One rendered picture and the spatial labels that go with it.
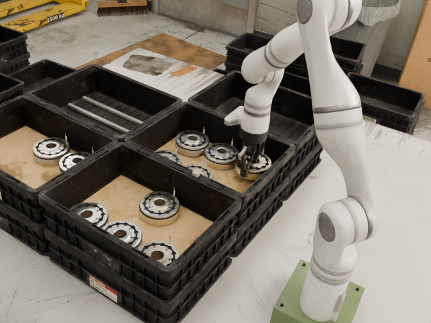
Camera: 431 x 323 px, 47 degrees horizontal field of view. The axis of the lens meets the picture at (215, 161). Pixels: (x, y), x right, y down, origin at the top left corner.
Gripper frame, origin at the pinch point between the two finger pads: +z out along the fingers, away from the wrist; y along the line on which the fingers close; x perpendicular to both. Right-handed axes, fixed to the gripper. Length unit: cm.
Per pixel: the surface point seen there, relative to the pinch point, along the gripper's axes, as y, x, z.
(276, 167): -2.0, -9.0, -5.8
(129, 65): 54, 91, 16
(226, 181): -4.3, 4.2, 4.1
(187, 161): -3.5, 18.5, 4.1
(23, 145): -28, 62, 4
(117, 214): -33.5, 19.3, 4.2
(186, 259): -42.8, -8.5, -5.3
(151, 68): 58, 81, 16
